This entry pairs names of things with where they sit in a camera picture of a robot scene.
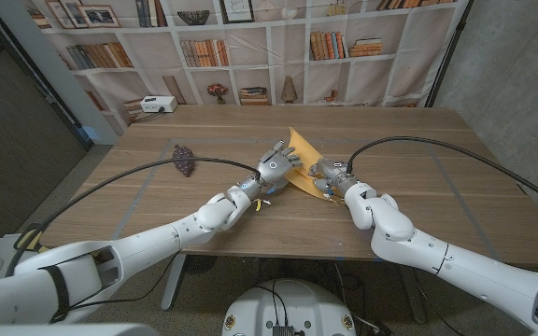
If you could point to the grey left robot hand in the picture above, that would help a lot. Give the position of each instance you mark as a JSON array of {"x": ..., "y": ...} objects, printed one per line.
[{"x": 273, "y": 168}]

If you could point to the printed bookshelf backdrop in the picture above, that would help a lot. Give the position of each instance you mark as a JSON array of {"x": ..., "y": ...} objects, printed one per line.
[{"x": 259, "y": 51}]

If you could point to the yellow black padded object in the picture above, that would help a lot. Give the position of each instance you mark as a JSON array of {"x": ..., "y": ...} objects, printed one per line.
[{"x": 30, "y": 240}]

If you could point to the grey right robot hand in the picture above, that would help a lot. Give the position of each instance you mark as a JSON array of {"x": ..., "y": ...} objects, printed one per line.
[{"x": 334, "y": 175}]

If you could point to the grey metal table leg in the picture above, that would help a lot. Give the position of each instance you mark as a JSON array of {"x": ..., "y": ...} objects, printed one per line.
[
  {"x": 174, "y": 282},
  {"x": 414, "y": 294}
]

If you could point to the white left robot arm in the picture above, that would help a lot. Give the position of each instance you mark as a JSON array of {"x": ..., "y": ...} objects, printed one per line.
[{"x": 147, "y": 242}]

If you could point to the white power strip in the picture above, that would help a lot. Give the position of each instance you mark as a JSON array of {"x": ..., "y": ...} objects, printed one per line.
[{"x": 158, "y": 103}]

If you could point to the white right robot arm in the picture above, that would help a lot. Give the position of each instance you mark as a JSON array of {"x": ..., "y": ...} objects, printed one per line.
[{"x": 460, "y": 275}]

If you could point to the black backdrop stand pole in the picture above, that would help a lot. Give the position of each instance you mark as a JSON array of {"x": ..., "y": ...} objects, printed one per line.
[{"x": 450, "y": 51}]

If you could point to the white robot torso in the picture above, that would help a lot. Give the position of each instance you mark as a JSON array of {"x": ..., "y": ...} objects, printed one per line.
[{"x": 290, "y": 303}]

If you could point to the yellow-brown paper sheet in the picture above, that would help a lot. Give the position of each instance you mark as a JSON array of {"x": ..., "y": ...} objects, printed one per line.
[{"x": 304, "y": 147}]

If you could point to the purple toy grape bunch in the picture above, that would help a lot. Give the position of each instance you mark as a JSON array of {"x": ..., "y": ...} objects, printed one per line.
[{"x": 183, "y": 158}]

